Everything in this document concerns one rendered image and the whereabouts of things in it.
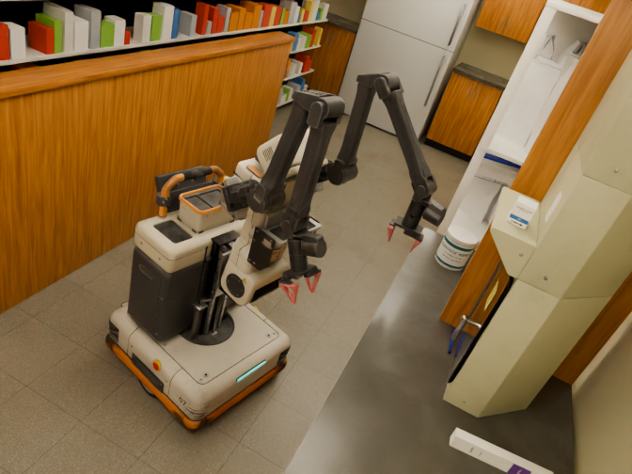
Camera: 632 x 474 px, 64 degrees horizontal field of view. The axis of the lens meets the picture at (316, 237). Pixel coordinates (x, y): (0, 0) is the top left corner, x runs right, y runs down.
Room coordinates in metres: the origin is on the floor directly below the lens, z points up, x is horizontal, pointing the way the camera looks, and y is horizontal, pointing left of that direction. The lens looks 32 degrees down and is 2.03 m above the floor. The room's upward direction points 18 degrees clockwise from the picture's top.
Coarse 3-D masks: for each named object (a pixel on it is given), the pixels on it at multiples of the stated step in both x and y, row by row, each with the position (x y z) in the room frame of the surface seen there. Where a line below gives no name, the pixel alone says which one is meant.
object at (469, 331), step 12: (504, 276) 1.22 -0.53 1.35; (492, 288) 1.30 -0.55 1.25; (504, 288) 1.13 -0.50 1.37; (480, 300) 1.40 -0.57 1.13; (492, 300) 1.19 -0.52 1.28; (480, 312) 1.27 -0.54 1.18; (492, 312) 1.12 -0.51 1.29; (468, 324) 1.34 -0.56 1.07; (480, 324) 1.15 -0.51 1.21; (468, 336) 1.22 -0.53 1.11; (468, 348) 1.12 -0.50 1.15; (456, 360) 1.18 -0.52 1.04
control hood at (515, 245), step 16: (512, 192) 1.42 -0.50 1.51; (512, 208) 1.30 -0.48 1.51; (496, 224) 1.17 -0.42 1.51; (512, 224) 1.20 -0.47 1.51; (496, 240) 1.13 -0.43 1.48; (512, 240) 1.13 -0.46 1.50; (528, 240) 1.14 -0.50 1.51; (512, 256) 1.12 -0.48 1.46; (528, 256) 1.11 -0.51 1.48; (512, 272) 1.12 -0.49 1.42
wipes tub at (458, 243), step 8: (448, 232) 1.90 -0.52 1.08; (456, 232) 1.91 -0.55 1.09; (464, 232) 1.93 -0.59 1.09; (448, 240) 1.88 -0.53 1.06; (456, 240) 1.86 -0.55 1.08; (464, 240) 1.86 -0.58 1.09; (472, 240) 1.89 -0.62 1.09; (440, 248) 1.90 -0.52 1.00; (448, 248) 1.87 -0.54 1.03; (456, 248) 1.85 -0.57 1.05; (464, 248) 1.85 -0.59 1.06; (472, 248) 1.87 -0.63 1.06; (440, 256) 1.88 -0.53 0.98; (448, 256) 1.86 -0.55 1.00; (456, 256) 1.85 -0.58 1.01; (464, 256) 1.86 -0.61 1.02; (440, 264) 1.87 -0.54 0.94; (448, 264) 1.85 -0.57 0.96; (456, 264) 1.85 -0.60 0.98; (464, 264) 1.88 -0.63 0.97
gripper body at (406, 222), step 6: (408, 216) 1.62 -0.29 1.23; (414, 216) 1.62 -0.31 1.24; (420, 216) 1.63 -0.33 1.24; (396, 222) 1.63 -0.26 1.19; (402, 222) 1.64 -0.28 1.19; (408, 222) 1.61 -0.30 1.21; (414, 222) 1.61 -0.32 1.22; (402, 228) 1.62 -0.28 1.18; (408, 228) 1.61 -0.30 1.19; (414, 228) 1.62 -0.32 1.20; (420, 228) 1.64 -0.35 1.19
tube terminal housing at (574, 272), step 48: (576, 144) 1.41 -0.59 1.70; (576, 192) 1.11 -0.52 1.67; (624, 192) 1.09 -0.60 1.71; (576, 240) 1.10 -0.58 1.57; (624, 240) 1.13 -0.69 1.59; (528, 288) 1.10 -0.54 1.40; (576, 288) 1.10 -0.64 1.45; (528, 336) 1.09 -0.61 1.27; (576, 336) 1.17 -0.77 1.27; (480, 384) 1.10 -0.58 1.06; (528, 384) 1.14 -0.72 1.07
